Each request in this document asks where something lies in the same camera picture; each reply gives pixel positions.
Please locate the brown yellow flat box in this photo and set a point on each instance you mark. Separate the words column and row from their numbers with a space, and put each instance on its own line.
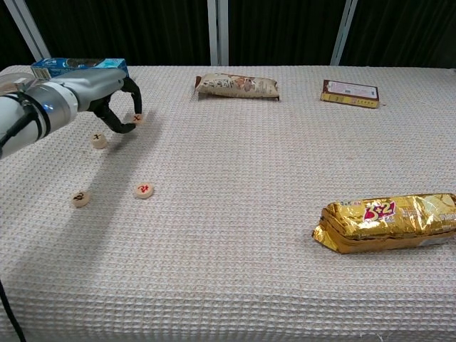
column 351, row 93

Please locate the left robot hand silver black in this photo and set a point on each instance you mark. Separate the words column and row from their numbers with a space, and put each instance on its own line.
column 96, row 85

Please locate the beige brown snack bag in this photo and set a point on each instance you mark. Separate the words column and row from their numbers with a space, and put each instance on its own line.
column 235, row 87

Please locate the beige waffle table cloth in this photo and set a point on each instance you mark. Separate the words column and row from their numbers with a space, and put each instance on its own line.
column 228, row 231

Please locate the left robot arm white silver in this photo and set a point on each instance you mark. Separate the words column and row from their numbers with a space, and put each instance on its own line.
column 53, row 107

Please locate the gold foil biscuit package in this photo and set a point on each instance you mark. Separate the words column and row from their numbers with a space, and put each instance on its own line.
column 384, row 224

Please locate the wooden chess piece red character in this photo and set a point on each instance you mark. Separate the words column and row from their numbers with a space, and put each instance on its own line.
column 144, row 190
column 138, row 119

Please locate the blue cookie box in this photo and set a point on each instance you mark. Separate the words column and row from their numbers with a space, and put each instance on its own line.
column 46, row 69

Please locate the white metal frame post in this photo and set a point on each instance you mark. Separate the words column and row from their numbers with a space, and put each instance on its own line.
column 218, row 32
column 26, row 30
column 343, row 32

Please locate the black curtain backdrop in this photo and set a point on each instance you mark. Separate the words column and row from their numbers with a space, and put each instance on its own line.
column 124, row 28

